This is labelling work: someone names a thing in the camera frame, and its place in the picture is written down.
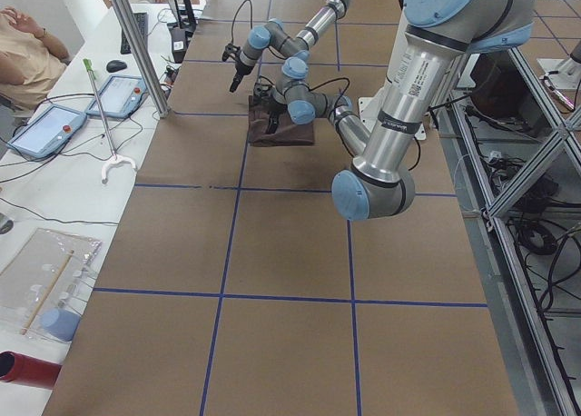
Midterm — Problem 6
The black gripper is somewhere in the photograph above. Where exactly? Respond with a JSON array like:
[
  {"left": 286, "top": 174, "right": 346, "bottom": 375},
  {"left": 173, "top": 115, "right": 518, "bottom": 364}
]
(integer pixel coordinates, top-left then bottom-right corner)
[
  {"left": 229, "top": 61, "right": 252, "bottom": 93},
  {"left": 266, "top": 100, "right": 286, "bottom": 134}
]

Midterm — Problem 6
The dark brown t-shirt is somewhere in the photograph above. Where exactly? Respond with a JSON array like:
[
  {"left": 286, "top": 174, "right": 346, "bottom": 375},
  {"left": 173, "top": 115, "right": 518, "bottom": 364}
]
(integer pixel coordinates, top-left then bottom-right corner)
[{"left": 248, "top": 95, "right": 315, "bottom": 147}]

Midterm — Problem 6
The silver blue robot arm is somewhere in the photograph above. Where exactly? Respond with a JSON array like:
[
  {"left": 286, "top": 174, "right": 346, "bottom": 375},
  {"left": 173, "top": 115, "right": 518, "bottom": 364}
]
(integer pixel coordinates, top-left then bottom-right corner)
[
  {"left": 222, "top": 0, "right": 350, "bottom": 93},
  {"left": 273, "top": 0, "right": 534, "bottom": 221}
]

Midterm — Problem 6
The person right hand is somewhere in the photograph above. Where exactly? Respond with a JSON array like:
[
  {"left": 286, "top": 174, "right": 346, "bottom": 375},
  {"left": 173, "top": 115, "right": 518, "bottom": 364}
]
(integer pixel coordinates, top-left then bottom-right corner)
[{"left": 1, "top": 7, "right": 46, "bottom": 39}]

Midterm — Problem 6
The black box white label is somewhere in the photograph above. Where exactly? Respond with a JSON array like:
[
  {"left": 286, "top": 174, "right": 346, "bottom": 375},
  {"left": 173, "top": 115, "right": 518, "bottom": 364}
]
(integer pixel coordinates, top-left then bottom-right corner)
[{"left": 170, "top": 26, "right": 187, "bottom": 64}]

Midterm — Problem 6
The black keyboard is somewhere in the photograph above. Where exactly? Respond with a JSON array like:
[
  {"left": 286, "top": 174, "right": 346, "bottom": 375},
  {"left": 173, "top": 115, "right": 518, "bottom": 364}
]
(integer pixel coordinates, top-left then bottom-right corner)
[{"left": 120, "top": 11, "right": 150, "bottom": 56}]

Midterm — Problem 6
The far blue teach pendant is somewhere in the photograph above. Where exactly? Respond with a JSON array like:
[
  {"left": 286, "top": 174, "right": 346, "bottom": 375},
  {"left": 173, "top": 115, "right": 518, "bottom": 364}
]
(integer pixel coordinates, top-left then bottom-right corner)
[{"left": 92, "top": 74, "right": 147, "bottom": 119}]

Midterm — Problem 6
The blue teach pendant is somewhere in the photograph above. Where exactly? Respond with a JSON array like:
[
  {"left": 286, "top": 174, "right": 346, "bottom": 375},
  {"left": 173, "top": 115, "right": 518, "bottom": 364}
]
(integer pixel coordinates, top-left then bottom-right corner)
[
  {"left": 92, "top": 74, "right": 147, "bottom": 119},
  {"left": 7, "top": 104, "right": 87, "bottom": 159}
]

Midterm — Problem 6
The black computer mouse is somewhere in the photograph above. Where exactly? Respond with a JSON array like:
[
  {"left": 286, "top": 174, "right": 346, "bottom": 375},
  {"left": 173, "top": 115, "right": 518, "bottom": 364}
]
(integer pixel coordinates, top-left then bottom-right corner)
[{"left": 106, "top": 60, "right": 127, "bottom": 73}]

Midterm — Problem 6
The metal reacher grabber tool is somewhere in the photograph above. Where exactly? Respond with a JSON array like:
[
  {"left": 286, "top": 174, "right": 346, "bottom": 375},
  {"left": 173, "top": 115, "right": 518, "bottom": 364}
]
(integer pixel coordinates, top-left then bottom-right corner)
[{"left": 83, "top": 58, "right": 137, "bottom": 184}]

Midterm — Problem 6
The near blue teach pendant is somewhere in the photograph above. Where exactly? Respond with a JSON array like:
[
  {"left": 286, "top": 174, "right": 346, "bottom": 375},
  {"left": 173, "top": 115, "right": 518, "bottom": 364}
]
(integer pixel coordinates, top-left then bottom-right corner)
[{"left": 7, "top": 104, "right": 87, "bottom": 159}]

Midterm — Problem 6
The person in beige shirt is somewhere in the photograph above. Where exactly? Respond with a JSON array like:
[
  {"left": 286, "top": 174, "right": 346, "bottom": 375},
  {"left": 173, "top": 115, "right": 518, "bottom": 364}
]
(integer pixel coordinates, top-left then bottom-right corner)
[{"left": 1, "top": 14, "right": 70, "bottom": 110}]

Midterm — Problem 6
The wooden stick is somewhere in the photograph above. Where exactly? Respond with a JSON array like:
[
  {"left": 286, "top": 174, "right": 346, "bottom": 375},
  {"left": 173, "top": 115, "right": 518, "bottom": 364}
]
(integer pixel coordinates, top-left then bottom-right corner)
[{"left": 19, "top": 250, "right": 74, "bottom": 335}]

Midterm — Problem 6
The light blue cup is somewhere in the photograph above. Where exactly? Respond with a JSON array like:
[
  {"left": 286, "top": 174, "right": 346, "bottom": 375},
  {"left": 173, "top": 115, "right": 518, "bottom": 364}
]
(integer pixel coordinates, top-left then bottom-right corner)
[{"left": 40, "top": 308, "right": 81, "bottom": 342}]

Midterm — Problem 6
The clear plastic tray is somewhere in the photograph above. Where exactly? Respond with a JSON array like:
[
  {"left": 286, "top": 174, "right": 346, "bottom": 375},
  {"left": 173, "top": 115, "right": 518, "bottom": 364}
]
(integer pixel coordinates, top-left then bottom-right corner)
[{"left": 1, "top": 229, "right": 102, "bottom": 342}]

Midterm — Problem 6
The red cylinder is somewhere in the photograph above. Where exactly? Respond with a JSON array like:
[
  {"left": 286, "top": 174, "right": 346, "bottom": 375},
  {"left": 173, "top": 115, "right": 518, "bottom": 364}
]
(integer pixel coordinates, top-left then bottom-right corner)
[{"left": 1, "top": 351, "right": 62, "bottom": 390}]

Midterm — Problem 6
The black camera cable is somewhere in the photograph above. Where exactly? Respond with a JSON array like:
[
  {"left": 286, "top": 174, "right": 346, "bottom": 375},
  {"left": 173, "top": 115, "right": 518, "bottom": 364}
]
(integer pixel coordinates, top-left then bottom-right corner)
[
  {"left": 226, "top": 0, "right": 255, "bottom": 49},
  {"left": 308, "top": 76, "right": 350, "bottom": 122}
]

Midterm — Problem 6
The aluminium frame post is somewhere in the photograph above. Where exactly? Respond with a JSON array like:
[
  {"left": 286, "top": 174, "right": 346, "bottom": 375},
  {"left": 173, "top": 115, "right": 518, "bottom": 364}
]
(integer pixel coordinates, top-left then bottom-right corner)
[{"left": 111, "top": 0, "right": 170, "bottom": 118}]

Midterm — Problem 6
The aluminium side frame rail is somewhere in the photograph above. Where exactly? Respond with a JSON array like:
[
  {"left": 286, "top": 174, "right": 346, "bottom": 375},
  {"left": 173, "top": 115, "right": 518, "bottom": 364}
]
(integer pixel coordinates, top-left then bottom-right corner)
[{"left": 433, "top": 49, "right": 580, "bottom": 415}]

